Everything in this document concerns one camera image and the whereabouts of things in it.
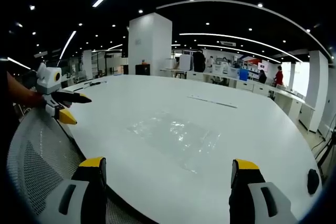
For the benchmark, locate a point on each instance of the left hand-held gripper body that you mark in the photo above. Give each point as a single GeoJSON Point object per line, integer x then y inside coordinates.
{"type": "Point", "coordinates": [47, 82]}

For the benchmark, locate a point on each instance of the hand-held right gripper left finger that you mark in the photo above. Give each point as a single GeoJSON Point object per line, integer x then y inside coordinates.
{"type": "Point", "coordinates": [78, 195]}

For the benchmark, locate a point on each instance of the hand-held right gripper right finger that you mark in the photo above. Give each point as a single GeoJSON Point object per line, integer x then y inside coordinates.
{"type": "Point", "coordinates": [252, 195]}

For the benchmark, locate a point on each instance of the clear plastic food packaging bag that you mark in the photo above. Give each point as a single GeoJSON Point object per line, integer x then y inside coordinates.
{"type": "Point", "coordinates": [176, 137]}

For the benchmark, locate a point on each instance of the black pen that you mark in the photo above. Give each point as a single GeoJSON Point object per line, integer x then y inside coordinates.
{"type": "Point", "coordinates": [92, 83]}

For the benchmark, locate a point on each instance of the black round object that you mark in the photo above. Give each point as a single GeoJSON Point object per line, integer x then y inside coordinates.
{"type": "Point", "coordinates": [313, 181]}

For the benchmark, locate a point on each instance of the black cabinet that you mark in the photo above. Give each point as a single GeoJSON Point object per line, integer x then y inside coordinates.
{"type": "Point", "coordinates": [142, 69]}

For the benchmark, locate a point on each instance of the black tripod stand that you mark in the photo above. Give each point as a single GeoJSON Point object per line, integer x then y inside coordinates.
{"type": "Point", "coordinates": [326, 148]}

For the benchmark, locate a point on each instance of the white square pillar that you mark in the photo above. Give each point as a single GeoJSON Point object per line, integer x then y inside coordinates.
{"type": "Point", "coordinates": [149, 44]}

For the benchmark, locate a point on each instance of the long white strip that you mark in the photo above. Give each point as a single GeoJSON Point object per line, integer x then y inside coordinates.
{"type": "Point", "coordinates": [212, 101]}

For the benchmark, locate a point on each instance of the white workbench row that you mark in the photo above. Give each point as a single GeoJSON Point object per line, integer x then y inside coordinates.
{"type": "Point", "coordinates": [262, 90]}

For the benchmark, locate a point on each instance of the white box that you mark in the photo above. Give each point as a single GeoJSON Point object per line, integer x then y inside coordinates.
{"type": "Point", "coordinates": [186, 62]}

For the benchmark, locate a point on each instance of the blue box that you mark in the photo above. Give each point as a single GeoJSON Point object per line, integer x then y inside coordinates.
{"type": "Point", "coordinates": [243, 74]}

